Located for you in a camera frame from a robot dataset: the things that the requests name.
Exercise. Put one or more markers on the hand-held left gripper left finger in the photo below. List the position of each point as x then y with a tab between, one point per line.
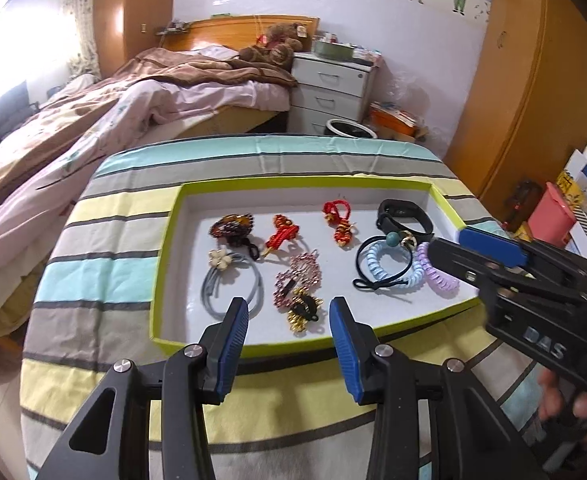
231	347

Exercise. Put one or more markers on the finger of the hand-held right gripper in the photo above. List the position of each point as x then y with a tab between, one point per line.
491	247
456	260

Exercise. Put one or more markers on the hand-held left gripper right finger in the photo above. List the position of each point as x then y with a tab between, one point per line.
346	352

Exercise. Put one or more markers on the gold and black hair clip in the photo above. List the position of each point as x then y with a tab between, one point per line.
303	310

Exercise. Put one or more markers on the black smart band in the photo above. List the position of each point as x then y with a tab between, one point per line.
398	210

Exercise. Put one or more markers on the shallow yellow-green cardboard box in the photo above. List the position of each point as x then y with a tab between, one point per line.
188	280

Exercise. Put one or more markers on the dark red floor appliance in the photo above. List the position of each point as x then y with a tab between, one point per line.
521	200

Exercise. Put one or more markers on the pink plastic bin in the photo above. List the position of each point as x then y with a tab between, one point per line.
548	215

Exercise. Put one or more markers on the stack of printed boxes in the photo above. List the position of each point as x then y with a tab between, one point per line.
586	190

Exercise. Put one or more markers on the pile of books and boxes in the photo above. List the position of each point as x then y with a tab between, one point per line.
393	117

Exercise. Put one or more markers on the striped tablecloth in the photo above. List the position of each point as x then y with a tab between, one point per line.
98	260

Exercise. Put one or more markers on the wooden wardrobe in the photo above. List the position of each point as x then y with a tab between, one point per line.
513	85

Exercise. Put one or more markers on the clear plastic bag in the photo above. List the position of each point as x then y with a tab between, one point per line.
413	85

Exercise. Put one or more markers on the white round trash bin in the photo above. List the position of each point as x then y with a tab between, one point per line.
333	127

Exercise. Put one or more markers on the white drawer cabinet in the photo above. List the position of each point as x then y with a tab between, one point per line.
323	95

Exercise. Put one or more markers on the green tray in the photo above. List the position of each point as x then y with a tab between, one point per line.
332	50

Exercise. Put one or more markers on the pink floral quilt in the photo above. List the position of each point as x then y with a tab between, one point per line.
98	125

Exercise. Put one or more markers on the brown teddy bear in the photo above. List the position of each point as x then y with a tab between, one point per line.
278	50

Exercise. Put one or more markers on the brown blanket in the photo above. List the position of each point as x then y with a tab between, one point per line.
213	67

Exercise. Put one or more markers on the wooden bed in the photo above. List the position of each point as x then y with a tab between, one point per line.
233	30

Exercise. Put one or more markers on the black chair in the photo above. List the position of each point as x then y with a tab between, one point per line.
8	110

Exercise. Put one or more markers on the power strip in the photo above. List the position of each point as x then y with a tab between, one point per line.
173	26

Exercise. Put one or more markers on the tall wooden cupboard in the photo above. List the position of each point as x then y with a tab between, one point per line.
133	10

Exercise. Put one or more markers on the patterned curtain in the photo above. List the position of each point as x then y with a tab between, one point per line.
81	20

